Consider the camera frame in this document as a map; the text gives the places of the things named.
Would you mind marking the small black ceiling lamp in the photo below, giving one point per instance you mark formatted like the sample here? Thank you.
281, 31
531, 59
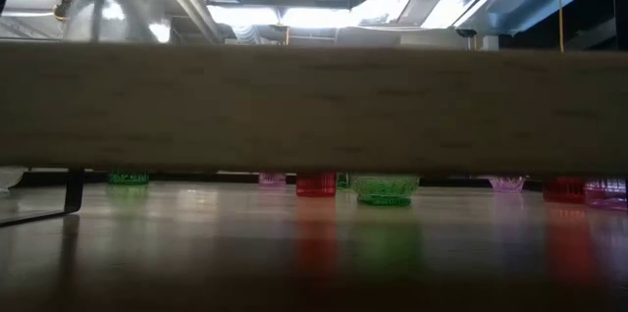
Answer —
466, 33

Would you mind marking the pink glass bowl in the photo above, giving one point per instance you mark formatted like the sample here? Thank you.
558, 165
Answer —
507, 184

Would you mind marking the black metal shelf leg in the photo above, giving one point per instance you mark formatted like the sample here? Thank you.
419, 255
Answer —
74, 194

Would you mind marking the black metal table frame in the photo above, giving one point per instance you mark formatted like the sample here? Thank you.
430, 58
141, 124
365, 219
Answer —
44, 178

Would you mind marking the light wooden shelf board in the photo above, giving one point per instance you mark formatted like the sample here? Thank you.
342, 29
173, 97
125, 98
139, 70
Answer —
314, 106

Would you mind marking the red glass bottle vase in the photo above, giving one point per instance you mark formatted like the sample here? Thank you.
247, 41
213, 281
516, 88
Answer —
563, 190

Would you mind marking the green glass vase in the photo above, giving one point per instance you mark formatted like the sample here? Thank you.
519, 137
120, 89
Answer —
128, 178

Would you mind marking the green faceted cone vase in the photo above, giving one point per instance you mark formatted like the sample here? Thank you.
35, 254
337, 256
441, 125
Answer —
343, 181

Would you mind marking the pink glass dish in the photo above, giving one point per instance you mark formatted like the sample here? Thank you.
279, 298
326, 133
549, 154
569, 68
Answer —
606, 195

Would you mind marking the red ribbed cylinder vase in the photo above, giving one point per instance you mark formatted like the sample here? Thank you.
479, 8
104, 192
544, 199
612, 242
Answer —
316, 185

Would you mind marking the pink ribbed cylinder vase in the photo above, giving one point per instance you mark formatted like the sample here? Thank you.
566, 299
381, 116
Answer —
272, 179

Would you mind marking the green round ribbed vase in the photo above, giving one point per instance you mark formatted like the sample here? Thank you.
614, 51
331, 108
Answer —
385, 189

